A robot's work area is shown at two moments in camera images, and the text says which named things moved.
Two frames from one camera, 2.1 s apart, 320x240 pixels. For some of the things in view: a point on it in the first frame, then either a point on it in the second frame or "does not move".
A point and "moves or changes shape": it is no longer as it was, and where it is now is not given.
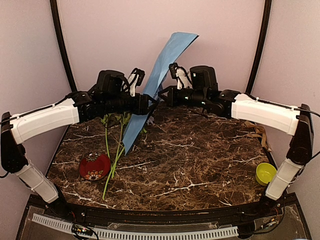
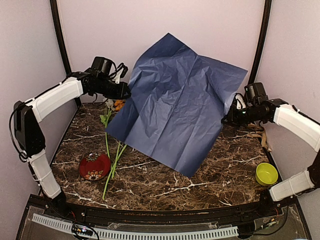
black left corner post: [54, 7] does not move
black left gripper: [141, 107] to [121, 95]
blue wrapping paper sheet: [175, 46] moves or changes shape
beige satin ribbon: [262, 134] does not move
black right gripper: [172, 100] to [231, 116]
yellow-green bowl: [265, 173] does not move
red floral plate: [94, 166] does not move
